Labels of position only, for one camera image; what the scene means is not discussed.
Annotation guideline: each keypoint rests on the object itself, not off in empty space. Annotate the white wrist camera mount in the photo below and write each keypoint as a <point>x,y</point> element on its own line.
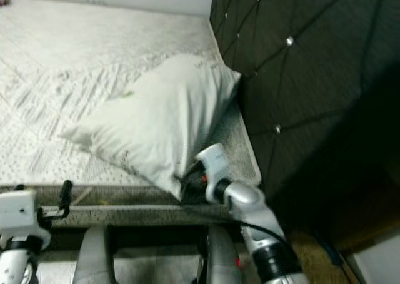
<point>215,162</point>
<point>15,218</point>

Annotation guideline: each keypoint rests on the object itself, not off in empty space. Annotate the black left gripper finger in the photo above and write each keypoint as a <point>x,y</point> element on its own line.
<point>65,196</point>

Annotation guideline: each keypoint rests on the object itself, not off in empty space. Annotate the dark tufted headboard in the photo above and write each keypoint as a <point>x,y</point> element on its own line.
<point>319,77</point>

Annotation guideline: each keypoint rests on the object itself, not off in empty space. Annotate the white pillow green tree print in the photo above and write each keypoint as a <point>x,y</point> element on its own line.
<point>162,115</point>

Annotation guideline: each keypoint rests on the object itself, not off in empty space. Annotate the silver robot leg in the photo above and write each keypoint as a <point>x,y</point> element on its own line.
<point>94,259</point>
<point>219,259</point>

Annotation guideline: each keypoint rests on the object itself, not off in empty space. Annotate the dark bed frame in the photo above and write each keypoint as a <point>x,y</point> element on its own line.
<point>150,237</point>

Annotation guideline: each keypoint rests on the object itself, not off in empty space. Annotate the silver robot right leg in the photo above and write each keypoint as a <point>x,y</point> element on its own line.
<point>219,259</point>

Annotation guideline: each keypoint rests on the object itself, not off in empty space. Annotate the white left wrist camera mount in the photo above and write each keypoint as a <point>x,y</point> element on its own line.
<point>15,218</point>

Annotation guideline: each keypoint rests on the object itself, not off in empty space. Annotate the silver robot left leg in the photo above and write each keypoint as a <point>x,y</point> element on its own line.
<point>94,259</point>

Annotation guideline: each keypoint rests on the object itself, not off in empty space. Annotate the grey quilted leaf-print mattress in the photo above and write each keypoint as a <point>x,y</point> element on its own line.
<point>69,59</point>

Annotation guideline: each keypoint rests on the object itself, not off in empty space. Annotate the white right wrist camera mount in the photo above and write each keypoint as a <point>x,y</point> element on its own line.
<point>215,162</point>

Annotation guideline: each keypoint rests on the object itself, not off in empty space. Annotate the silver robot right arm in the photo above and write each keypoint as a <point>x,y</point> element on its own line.
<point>250,199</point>

